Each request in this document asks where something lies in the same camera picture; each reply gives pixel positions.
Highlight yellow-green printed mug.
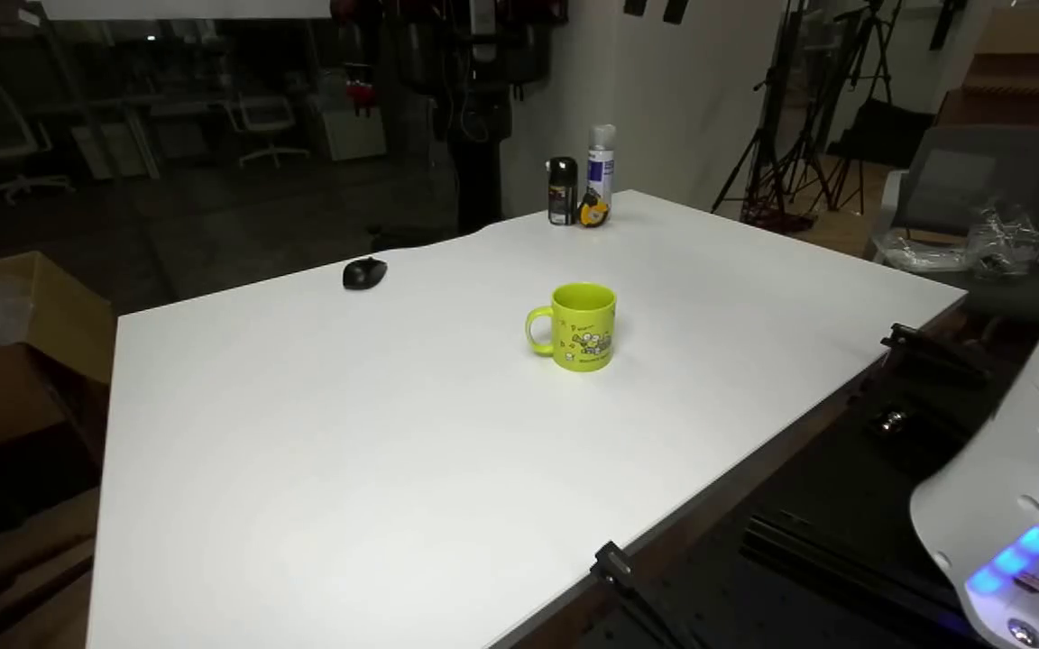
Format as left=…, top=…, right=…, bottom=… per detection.
left=524, top=283, right=621, bottom=374

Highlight yellow tape measure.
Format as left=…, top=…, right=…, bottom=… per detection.
left=573, top=194, right=613, bottom=230

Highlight black cylindrical can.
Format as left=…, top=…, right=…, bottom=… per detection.
left=545, top=157, right=580, bottom=228

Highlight black computer mouse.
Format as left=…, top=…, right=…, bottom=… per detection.
left=340, top=254, right=391, bottom=292

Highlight black table clamp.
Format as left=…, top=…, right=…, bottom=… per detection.
left=878, top=320, right=997, bottom=389
left=588, top=538, right=714, bottom=649

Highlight black tripod stand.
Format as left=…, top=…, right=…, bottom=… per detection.
left=710, top=0, right=862, bottom=228

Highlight clear plastic bag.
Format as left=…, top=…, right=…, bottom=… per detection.
left=872, top=198, right=1039, bottom=288

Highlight brown cardboard box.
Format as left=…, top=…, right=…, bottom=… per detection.
left=0, top=250, right=123, bottom=389

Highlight grey armchair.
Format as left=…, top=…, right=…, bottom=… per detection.
left=872, top=118, right=1039, bottom=325

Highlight stacked cardboard boxes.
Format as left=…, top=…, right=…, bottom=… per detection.
left=938, top=0, right=1039, bottom=129

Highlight black aluminium rail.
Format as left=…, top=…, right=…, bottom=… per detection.
left=738, top=503, right=967, bottom=630

